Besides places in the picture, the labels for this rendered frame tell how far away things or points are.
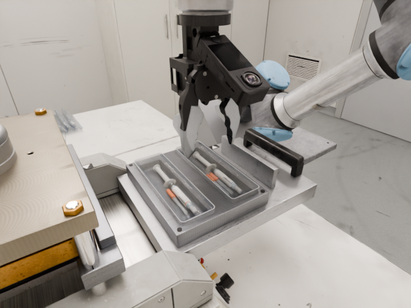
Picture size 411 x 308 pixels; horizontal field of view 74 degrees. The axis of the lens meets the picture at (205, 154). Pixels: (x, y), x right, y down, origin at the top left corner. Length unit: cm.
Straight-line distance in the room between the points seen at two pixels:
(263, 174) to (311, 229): 31
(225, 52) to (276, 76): 55
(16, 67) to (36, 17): 43
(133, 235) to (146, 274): 15
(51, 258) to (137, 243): 17
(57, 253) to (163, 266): 11
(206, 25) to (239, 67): 7
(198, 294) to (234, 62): 29
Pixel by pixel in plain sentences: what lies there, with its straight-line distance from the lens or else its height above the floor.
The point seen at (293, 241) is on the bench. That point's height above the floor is 75.
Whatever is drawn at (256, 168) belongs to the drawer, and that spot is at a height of 99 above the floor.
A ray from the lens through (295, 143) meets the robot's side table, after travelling 114.
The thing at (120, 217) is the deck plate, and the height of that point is 93.
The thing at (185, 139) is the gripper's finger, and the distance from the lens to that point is 42.
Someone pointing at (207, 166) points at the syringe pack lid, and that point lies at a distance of 47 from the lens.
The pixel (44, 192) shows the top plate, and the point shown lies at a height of 111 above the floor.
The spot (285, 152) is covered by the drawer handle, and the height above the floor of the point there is 101.
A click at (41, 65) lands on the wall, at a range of 280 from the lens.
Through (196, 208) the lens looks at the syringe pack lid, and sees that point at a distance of 39.
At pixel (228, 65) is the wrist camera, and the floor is 119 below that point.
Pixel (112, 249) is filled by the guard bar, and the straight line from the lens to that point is 30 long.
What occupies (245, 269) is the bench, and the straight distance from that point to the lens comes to 64.
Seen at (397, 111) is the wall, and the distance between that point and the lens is 328.
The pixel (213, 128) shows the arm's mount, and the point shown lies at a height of 85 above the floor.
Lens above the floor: 127
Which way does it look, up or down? 31 degrees down
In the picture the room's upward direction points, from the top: straight up
